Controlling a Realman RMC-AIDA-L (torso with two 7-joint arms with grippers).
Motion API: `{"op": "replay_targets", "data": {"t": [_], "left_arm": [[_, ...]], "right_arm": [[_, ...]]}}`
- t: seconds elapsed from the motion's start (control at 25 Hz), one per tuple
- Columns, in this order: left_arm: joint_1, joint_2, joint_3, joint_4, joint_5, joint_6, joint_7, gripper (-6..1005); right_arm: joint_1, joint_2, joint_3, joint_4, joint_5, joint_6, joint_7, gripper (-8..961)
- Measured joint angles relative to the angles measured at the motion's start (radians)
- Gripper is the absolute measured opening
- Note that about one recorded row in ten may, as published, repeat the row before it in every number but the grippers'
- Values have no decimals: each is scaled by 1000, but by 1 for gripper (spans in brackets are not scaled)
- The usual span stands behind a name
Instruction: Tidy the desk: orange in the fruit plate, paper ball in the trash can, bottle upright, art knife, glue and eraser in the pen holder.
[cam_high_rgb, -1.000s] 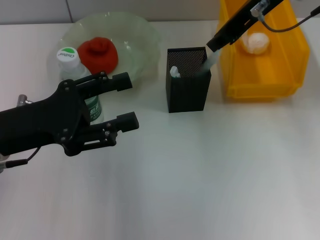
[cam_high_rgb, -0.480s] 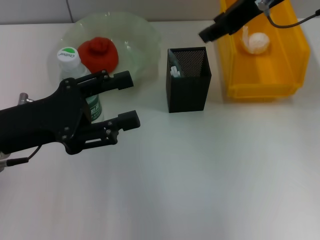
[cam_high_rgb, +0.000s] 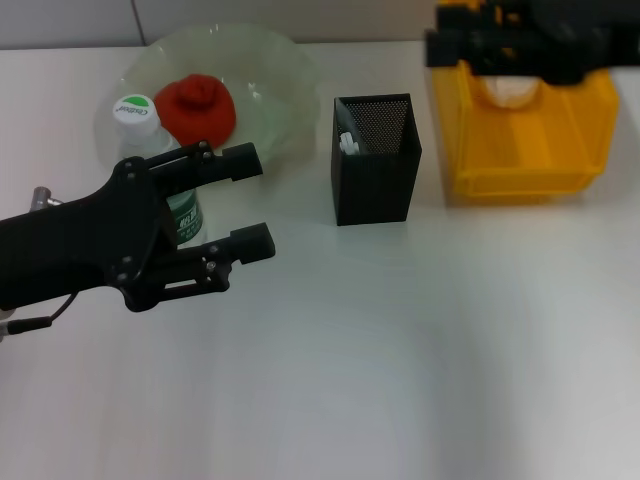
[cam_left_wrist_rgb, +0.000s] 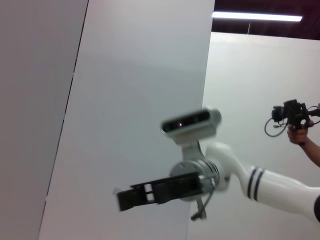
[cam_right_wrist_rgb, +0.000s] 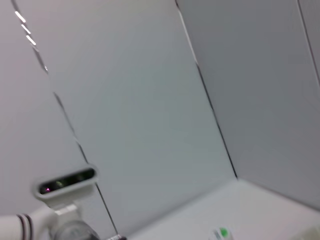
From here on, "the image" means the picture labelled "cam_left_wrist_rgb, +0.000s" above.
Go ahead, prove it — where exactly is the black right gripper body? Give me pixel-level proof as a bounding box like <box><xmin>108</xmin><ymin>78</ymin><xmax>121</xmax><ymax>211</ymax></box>
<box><xmin>152</xmin><ymin>172</ymin><xmax>201</xmax><ymax>205</ymax></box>

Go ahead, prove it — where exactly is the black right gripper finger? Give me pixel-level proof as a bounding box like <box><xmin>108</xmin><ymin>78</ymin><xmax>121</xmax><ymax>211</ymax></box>
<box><xmin>116</xmin><ymin>179</ymin><xmax>156</xmax><ymax>213</ymax></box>

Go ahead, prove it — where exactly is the black handheld teleoperation controller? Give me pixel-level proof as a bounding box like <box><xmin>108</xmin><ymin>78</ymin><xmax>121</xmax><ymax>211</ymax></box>
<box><xmin>264</xmin><ymin>99</ymin><xmax>320</xmax><ymax>138</ymax></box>

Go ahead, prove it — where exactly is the bare person forearm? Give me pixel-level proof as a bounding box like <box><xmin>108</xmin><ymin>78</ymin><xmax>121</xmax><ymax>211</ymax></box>
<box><xmin>303</xmin><ymin>138</ymin><xmax>320</xmax><ymax>169</ymax></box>

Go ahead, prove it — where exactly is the bare person hand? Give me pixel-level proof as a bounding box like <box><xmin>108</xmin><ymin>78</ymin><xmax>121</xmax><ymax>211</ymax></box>
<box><xmin>286</xmin><ymin>120</ymin><xmax>315</xmax><ymax>146</ymax></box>

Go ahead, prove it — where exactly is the long ceiling light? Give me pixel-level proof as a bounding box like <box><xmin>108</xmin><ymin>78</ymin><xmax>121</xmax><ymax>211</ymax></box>
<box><xmin>211</xmin><ymin>11</ymin><xmax>304</xmax><ymax>23</ymax></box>

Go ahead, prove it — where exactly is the right gripper cable with connector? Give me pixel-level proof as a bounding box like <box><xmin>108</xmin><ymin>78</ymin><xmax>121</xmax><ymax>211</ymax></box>
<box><xmin>190</xmin><ymin>191</ymin><xmax>216</xmax><ymax>221</ymax></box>

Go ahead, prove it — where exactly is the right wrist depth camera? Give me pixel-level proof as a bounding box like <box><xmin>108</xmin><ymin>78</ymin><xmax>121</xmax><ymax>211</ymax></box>
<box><xmin>159</xmin><ymin>107</ymin><xmax>223</xmax><ymax>161</ymax></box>

